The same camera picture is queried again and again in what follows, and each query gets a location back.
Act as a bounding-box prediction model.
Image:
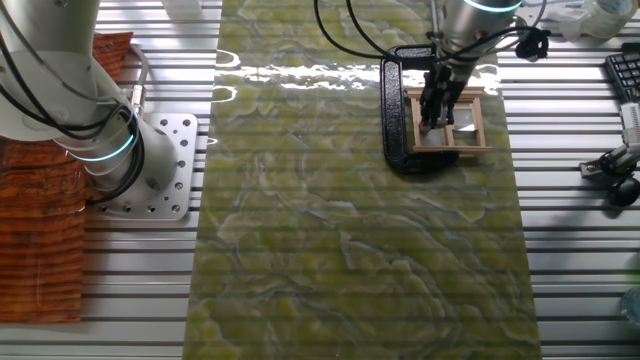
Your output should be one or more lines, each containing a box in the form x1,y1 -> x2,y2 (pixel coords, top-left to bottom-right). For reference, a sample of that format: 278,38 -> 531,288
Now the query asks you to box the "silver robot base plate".
99,112 -> 200,221

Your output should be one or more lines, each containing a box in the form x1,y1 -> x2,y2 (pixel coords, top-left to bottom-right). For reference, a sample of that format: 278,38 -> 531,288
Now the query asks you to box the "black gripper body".
419,62 -> 469,109

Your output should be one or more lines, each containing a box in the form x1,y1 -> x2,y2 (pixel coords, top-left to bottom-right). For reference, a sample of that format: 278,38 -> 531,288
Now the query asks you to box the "black cable clip bundle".
514,27 -> 551,61

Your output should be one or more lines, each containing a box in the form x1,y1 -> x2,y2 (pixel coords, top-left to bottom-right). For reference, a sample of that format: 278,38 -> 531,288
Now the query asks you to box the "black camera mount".
579,144 -> 640,209

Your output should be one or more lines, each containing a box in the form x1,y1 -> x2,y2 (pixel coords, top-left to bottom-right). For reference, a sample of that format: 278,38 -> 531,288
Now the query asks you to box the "silver depth camera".
547,7 -> 589,41
618,102 -> 640,146

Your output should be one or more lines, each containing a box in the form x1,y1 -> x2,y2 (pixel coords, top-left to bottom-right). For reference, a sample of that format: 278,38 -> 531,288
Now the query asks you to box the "black C-clamp with silver screw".
379,0 -> 460,175

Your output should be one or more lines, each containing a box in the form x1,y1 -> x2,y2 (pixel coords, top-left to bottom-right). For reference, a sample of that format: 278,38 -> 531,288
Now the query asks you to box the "miniature wooden sliding window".
404,85 -> 494,155

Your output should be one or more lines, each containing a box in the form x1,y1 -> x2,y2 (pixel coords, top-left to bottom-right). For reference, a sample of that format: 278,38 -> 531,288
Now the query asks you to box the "clear tape roll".
582,0 -> 640,40

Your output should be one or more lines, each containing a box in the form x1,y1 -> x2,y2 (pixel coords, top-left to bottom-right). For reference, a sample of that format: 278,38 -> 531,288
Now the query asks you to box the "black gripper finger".
418,102 -> 435,130
433,99 -> 450,127

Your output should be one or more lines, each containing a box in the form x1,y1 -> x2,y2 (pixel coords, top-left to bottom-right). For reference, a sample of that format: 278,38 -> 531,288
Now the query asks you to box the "grey base cable with connector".
128,42 -> 151,117

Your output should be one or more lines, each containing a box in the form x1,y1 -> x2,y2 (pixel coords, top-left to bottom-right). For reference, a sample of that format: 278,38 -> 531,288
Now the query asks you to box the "black keyboard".
604,42 -> 640,104

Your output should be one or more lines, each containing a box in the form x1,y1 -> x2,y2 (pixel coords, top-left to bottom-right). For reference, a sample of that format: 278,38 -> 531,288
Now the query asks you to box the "green marble pattern mat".
182,0 -> 544,360

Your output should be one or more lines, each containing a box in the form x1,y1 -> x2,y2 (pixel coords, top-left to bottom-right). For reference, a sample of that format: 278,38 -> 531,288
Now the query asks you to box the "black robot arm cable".
0,0 -> 551,205

